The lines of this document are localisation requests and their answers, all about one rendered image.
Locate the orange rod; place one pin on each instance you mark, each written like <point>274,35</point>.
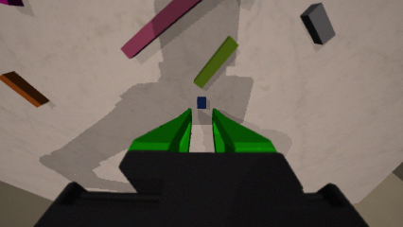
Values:
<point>24,89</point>

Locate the pink rod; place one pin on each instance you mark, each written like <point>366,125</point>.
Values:
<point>168,16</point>

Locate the small dark blue block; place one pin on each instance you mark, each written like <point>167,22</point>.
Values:
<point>201,102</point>

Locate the lime green rod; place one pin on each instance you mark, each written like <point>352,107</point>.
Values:
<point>217,60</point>

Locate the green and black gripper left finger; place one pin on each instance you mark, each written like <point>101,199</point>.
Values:
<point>168,136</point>

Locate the dark grey rectangular block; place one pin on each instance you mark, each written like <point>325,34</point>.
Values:
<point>318,24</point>

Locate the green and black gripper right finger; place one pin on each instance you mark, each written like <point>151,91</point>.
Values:
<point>237,138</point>

